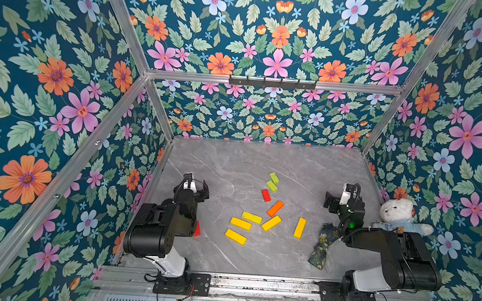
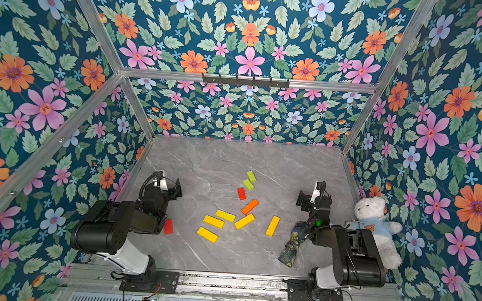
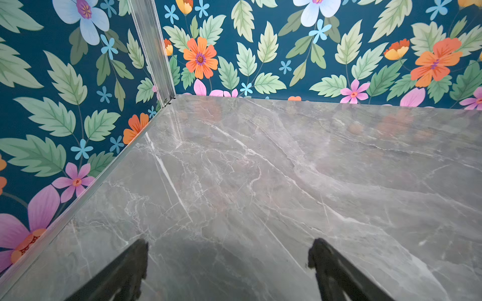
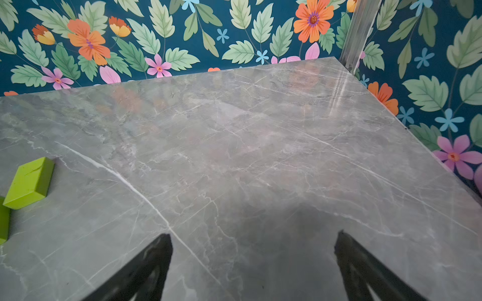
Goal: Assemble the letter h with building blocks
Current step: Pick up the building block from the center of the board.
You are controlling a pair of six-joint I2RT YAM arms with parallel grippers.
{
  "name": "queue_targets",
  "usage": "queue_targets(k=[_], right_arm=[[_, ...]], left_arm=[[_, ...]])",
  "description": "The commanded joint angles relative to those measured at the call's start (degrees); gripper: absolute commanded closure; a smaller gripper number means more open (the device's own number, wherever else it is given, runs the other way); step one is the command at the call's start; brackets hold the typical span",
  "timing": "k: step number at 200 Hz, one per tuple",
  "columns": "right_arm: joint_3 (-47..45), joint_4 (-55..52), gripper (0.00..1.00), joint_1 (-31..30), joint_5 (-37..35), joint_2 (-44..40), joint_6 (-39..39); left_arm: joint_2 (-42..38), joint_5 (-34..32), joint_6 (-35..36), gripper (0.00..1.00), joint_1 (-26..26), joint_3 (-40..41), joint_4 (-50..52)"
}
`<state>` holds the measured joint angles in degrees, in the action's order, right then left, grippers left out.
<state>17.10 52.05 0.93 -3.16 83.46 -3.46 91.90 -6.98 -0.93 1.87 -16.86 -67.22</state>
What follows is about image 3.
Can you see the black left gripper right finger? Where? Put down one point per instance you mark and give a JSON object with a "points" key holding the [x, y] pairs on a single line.
{"points": [[338, 278]]}

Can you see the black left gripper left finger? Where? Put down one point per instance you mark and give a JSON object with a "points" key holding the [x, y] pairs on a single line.
{"points": [[121, 279]]}

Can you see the aluminium corner frame post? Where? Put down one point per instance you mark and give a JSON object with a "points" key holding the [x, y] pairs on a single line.
{"points": [[146, 20]]}

